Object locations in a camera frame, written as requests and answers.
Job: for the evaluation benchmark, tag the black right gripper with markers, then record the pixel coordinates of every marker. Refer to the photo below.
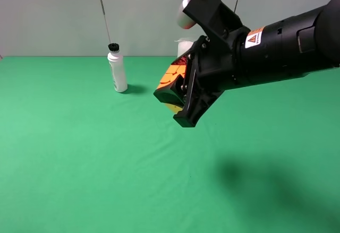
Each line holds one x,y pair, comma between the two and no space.
213,66

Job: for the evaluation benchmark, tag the multicolour puzzle cube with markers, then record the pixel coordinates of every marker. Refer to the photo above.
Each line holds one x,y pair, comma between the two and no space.
171,90

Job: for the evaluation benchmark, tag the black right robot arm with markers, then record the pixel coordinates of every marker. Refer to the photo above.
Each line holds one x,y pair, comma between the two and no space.
291,48

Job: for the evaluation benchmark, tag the tall white candle jar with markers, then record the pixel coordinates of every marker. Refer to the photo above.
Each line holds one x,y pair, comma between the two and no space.
183,45

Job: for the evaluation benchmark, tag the white bottle with black cap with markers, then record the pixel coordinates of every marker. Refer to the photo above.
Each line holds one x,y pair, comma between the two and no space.
115,59

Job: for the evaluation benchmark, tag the green table cloth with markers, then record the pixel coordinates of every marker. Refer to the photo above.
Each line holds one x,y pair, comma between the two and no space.
76,156

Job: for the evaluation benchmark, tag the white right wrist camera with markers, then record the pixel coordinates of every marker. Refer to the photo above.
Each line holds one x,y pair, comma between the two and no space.
213,16

